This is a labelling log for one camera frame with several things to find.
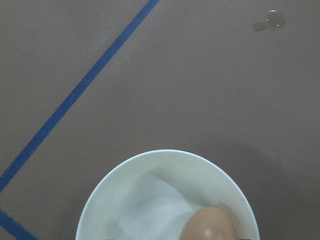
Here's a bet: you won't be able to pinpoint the brown egg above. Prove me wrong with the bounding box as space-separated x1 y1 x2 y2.
179 207 239 240

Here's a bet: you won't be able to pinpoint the white round bowl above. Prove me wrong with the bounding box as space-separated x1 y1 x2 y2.
76 149 260 240

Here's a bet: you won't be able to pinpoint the blue tape line lengthwise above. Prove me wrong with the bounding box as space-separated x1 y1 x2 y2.
0 0 159 191

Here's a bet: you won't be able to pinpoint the water droplets on table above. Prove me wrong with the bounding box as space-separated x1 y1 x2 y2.
251 10 286 33

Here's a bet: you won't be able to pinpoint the blue tape line crosswise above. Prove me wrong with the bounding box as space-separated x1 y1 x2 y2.
0 210 37 240

